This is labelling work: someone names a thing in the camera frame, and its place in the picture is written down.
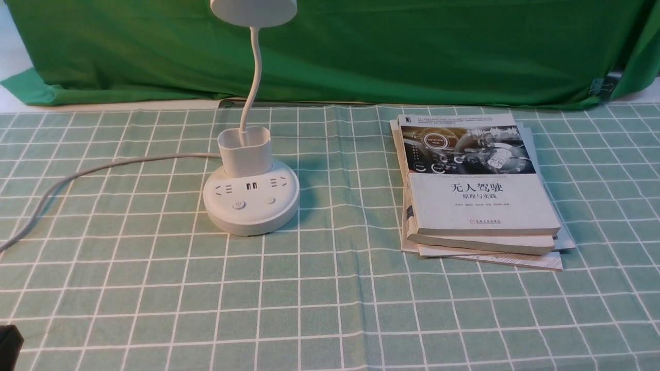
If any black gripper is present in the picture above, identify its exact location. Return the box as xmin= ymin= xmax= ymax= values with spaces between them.
xmin=0 ymin=325 xmax=24 ymax=371

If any white desk lamp with sockets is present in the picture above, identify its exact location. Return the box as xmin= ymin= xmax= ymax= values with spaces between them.
xmin=203 ymin=1 xmax=300 ymax=237

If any green checked tablecloth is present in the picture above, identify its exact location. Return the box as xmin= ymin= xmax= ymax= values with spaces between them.
xmin=1 ymin=104 xmax=659 ymax=370

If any top white book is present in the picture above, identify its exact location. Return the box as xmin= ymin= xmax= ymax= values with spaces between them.
xmin=398 ymin=114 xmax=562 ymax=237

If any green backdrop cloth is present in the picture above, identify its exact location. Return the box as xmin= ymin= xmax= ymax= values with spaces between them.
xmin=2 ymin=1 xmax=658 ymax=108

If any bottom thin book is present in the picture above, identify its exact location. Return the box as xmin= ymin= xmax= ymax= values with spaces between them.
xmin=390 ymin=122 xmax=576 ymax=272

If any black binder clip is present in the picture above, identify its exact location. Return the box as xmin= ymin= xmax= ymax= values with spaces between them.
xmin=588 ymin=71 xmax=622 ymax=103

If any white lamp power cable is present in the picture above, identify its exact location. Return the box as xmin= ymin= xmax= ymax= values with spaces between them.
xmin=0 ymin=153 xmax=221 ymax=253

